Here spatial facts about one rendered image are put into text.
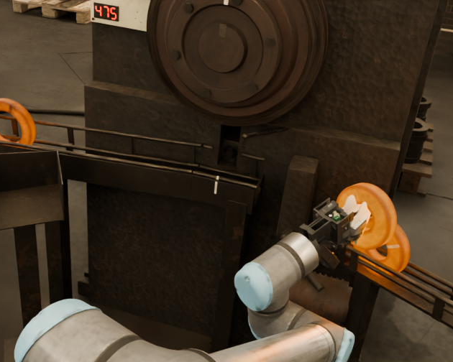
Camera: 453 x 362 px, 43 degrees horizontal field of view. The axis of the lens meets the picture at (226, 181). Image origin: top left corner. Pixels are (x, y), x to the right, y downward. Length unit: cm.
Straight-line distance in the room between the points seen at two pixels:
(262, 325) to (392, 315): 125
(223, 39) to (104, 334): 86
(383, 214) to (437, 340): 115
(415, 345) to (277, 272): 126
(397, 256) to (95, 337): 89
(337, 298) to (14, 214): 92
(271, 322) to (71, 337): 57
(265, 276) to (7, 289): 143
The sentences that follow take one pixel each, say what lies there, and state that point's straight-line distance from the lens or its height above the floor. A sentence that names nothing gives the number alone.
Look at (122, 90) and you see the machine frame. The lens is 180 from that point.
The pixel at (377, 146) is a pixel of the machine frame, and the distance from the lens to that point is 163.
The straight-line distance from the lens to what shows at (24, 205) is 173.
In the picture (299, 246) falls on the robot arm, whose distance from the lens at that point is 118.
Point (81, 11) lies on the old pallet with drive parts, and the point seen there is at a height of 12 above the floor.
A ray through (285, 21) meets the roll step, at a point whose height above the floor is 119.
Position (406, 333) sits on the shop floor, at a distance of 238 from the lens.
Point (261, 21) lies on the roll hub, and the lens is 138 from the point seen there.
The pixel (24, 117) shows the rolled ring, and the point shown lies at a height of 75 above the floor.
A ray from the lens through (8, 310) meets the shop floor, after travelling 229.
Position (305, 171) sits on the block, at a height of 80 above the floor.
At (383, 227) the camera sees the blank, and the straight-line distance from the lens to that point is 132.
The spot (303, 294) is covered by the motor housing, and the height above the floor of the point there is 51.
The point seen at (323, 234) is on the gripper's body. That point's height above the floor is 84.
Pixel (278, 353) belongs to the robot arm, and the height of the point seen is 84.
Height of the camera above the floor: 150
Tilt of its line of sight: 29 degrees down
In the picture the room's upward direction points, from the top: 6 degrees clockwise
